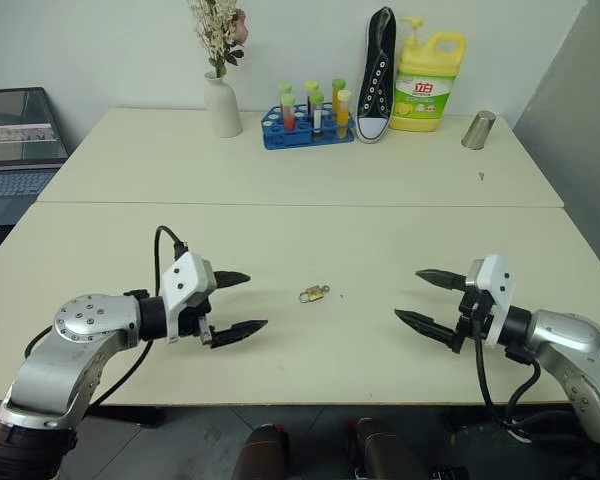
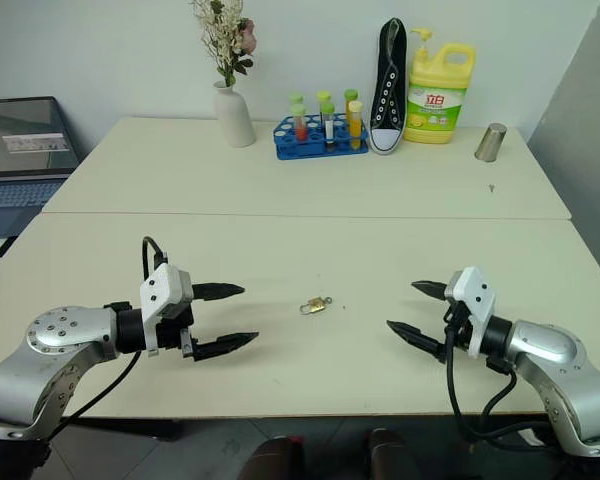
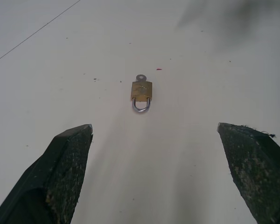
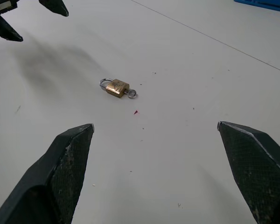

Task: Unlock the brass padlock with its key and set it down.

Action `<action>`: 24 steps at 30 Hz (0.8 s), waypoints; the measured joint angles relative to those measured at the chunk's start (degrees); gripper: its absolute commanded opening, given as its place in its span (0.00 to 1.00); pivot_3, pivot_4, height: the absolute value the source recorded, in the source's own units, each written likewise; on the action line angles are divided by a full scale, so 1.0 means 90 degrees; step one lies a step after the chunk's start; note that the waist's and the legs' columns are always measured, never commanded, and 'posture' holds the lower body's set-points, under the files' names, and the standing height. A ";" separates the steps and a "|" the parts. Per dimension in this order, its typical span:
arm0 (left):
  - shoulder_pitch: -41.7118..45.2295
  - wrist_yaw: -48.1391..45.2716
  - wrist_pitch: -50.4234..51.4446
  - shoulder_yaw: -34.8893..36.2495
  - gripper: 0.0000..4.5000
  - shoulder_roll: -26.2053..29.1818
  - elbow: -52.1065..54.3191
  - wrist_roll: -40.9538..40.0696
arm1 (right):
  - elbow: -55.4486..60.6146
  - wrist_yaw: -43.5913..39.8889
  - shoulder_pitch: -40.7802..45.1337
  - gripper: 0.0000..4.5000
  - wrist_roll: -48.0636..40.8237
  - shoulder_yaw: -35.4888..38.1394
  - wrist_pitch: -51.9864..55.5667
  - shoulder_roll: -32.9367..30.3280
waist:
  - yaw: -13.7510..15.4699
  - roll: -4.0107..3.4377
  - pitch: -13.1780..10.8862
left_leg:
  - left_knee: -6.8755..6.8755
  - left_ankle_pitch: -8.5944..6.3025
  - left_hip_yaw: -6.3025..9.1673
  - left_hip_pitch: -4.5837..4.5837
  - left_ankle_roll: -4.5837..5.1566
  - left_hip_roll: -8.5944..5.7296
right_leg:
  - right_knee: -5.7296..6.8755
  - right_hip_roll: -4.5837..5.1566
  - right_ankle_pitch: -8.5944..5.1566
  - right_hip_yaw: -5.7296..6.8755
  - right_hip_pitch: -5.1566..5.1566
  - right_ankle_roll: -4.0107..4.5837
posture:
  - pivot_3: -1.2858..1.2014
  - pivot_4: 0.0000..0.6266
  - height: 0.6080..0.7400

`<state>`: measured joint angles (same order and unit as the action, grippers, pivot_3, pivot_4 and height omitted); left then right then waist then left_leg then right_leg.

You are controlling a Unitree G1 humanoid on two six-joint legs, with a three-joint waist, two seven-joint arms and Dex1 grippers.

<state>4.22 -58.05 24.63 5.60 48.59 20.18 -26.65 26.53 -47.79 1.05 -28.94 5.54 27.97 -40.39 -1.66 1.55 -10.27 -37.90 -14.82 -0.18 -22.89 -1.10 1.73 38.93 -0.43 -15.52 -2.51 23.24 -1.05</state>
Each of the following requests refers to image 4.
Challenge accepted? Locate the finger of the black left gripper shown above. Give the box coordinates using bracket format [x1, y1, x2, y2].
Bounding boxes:
[39, 0, 69, 18]
[0, 13, 24, 42]

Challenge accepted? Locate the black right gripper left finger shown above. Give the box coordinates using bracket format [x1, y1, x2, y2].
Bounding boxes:
[0, 123, 95, 224]

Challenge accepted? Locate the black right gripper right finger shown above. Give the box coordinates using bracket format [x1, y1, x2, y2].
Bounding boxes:
[217, 121, 280, 224]

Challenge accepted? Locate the blue plastic tray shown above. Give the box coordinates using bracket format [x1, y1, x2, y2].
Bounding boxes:
[233, 0, 280, 14]

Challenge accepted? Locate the brass padlock with silver shackle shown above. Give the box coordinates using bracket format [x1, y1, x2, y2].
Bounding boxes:
[99, 78, 131, 99]

